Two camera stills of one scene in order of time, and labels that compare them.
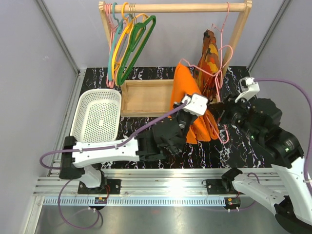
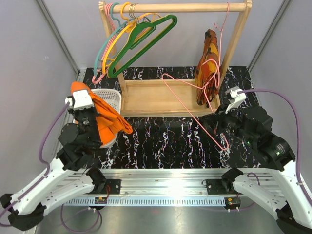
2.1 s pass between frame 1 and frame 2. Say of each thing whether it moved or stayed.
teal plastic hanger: moved
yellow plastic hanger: moved
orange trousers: moved
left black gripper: moved
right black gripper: moved
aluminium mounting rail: stayed
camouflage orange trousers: stayed
